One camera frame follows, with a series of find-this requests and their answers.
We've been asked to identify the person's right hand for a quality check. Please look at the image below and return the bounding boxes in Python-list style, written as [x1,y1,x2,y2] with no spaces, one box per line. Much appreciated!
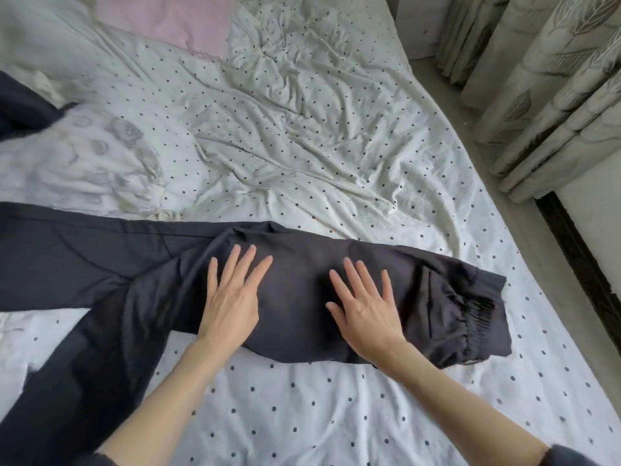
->
[325,257,408,368]

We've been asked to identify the person's left hand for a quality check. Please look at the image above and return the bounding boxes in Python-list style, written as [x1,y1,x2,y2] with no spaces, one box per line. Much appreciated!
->
[196,243,275,361]

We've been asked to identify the black garment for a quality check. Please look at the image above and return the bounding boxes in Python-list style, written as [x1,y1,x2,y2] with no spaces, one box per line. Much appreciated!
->
[0,201,514,466]

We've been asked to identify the cream patterned pyjama top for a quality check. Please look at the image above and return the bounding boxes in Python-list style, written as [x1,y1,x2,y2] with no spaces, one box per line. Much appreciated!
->
[0,104,178,221]

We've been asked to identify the dark denim jeans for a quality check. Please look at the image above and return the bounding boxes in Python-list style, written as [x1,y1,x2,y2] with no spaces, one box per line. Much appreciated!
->
[0,71,79,144]

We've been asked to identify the person's left forearm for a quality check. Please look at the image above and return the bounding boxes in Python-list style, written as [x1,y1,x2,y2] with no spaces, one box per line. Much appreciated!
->
[97,337,240,466]

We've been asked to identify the person's right forearm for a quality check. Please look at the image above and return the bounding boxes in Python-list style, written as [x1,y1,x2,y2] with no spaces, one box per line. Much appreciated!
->
[373,342,550,466]

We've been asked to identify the person's black left sleeve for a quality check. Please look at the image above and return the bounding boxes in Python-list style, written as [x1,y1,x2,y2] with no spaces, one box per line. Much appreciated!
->
[72,453,120,466]

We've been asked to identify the person's black sleeve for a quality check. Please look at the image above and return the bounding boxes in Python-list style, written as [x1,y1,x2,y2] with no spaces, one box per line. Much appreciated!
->
[72,453,120,466]
[538,443,603,466]

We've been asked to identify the white dotted bed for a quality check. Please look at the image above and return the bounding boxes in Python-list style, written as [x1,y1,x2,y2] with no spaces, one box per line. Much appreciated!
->
[0,0,621,466]

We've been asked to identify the person's black right sleeve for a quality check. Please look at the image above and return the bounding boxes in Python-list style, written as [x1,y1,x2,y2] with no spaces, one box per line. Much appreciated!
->
[538,443,603,466]

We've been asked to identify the striped beige curtain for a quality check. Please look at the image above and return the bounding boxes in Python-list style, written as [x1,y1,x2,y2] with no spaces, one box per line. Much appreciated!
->
[431,0,621,205]

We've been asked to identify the white bedside cabinet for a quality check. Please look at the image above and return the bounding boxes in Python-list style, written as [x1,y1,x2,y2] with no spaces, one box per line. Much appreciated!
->
[393,0,459,61]

